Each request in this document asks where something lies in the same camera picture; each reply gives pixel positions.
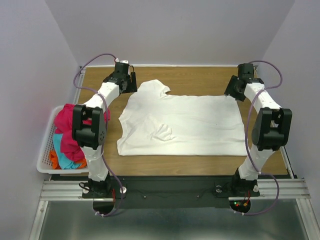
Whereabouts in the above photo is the white t shirt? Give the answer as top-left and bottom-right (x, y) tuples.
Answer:
(117, 79), (247, 156)

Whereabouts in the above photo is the pink t shirt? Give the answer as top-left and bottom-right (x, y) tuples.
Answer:
(54, 103), (109, 163)

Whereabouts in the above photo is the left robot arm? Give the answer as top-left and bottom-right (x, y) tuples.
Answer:
(71, 60), (137, 199)

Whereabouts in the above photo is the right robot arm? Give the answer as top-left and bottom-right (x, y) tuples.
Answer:
(224, 62), (293, 195)

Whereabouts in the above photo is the orange t shirt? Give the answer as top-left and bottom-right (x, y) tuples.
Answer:
(49, 150), (87, 170)

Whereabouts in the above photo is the cyan t shirt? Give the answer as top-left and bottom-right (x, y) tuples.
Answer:
(49, 133), (87, 170)

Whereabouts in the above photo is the white plastic laundry basket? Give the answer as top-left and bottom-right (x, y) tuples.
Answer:
(36, 105), (89, 174)

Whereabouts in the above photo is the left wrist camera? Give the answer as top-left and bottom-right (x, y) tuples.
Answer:
(114, 58), (129, 64)

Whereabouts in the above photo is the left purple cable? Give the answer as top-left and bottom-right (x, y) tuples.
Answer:
(73, 52), (126, 218)

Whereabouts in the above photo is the purple cable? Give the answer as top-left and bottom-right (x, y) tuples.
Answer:
(73, 52), (126, 218)
(234, 60), (284, 216)

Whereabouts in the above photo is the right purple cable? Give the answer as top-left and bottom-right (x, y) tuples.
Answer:
(234, 60), (284, 216)

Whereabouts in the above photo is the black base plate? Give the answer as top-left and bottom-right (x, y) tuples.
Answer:
(87, 175), (260, 212)

